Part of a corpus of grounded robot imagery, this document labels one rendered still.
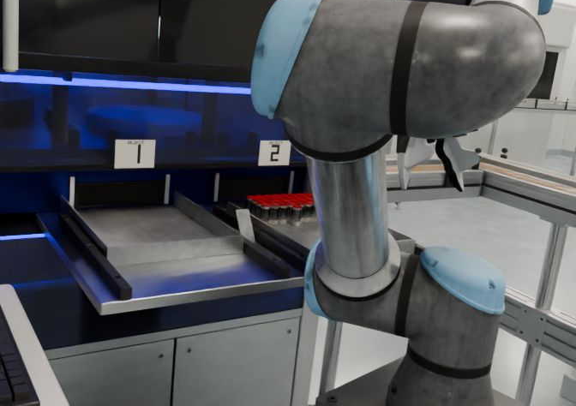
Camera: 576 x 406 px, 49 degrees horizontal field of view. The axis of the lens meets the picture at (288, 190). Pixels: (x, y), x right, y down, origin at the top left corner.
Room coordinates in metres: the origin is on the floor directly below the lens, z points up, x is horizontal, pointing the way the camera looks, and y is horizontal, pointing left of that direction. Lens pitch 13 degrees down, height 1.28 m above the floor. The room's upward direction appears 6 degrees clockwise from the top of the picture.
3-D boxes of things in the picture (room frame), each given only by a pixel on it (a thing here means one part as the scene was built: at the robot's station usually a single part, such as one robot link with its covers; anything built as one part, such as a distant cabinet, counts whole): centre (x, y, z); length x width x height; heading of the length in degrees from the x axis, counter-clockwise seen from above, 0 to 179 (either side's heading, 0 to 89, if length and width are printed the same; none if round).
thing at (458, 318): (0.81, -0.24, 0.96); 0.13 x 0.12 x 0.14; 72
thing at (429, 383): (0.81, -0.25, 0.84); 0.15 x 0.15 x 0.10
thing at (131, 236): (1.21, 0.28, 0.90); 0.34 x 0.26 x 0.04; 33
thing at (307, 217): (1.38, -0.02, 0.91); 0.18 x 0.02 x 0.05; 123
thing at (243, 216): (1.18, 0.05, 0.91); 0.14 x 0.03 x 0.06; 34
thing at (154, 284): (1.25, 0.09, 0.87); 0.70 x 0.48 x 0.02; 123
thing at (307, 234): (1.31, -0.07, 0.90); 0.34 x 0.26 x 0.04; 33
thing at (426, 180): (1.91, -0.31, 0.92); 0.69 x 0.16 x 0.16; 123
